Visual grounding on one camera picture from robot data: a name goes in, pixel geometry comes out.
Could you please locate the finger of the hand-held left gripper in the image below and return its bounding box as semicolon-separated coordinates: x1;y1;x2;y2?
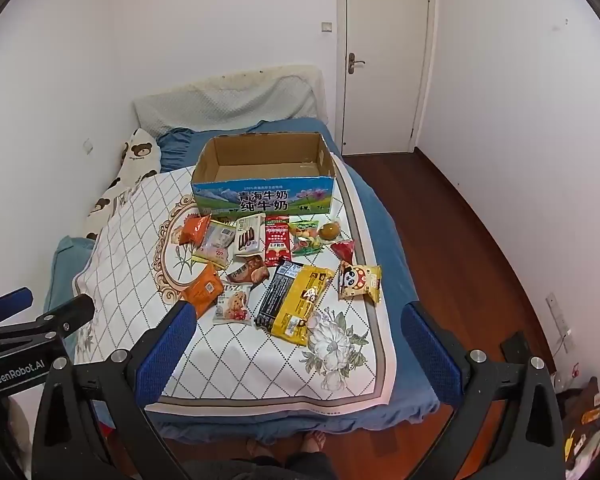
0;294;95;345
0;287;34;332

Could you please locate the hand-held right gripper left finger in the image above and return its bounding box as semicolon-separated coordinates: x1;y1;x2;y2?
31;300;198;480

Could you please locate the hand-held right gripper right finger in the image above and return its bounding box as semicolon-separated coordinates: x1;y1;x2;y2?
401;301;566;480

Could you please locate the brown snack packet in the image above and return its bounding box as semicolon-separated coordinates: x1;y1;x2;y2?
225;254;270;285

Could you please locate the red triangular snack packet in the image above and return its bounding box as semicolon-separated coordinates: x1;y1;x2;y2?
330;240;356;263

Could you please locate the printed cardboard box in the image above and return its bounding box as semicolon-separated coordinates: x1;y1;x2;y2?
190;131;337;218

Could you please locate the light blue pillow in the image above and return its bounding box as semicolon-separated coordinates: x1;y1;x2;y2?
42;236;97;316

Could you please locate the large orange snack packet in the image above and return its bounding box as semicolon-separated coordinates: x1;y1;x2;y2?
181;262;224;318

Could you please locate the white cookie snack packet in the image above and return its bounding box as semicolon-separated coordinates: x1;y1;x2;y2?
213;281;252;325

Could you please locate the black object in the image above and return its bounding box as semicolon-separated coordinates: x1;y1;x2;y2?
500;331;532;362

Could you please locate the printed floral blanket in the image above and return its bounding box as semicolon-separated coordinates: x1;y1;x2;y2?
72;152;398;416

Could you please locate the yellow panda snack packet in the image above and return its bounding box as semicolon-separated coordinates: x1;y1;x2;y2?
336;260;382;303

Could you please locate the clear yellow-edged snack packet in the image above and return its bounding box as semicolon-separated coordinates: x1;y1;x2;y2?
192;220;237;268

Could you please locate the small orange snack packet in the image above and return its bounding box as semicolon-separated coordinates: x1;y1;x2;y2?
179;213;212;247

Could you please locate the large black yellow snack packet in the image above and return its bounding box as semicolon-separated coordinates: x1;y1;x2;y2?
254;258;335;347

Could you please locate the white chocolate stick packet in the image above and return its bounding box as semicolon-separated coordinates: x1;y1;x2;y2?
233;213;266;256

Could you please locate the white power strip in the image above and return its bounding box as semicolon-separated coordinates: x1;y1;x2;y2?
546;294;576;356

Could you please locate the person's left foot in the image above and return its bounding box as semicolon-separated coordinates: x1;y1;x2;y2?
245;437;277;459

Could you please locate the person's foot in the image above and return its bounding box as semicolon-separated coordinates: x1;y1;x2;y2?
245;437;277;459
302;430;327;457

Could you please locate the red rectangular snack packet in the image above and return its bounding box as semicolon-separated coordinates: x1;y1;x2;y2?
265;215;292;267

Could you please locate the person's right foot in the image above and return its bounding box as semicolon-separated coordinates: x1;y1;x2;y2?
302;430;327;457

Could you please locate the person's dark clothing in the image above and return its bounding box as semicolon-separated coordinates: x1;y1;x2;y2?
180;452;338;480

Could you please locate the bear print pillow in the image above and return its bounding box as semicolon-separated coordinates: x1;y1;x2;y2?
85;127;162;241

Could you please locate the green fruit snack packet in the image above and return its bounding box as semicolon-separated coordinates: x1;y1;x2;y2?
288;219;326;252

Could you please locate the pile of assorted packets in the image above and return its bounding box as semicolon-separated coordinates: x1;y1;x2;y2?
555;375;600;480

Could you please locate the grey padded headboard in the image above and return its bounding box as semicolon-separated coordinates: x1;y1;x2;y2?
132;66;328;138

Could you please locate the white door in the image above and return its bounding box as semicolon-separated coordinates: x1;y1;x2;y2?
342;0;431;156

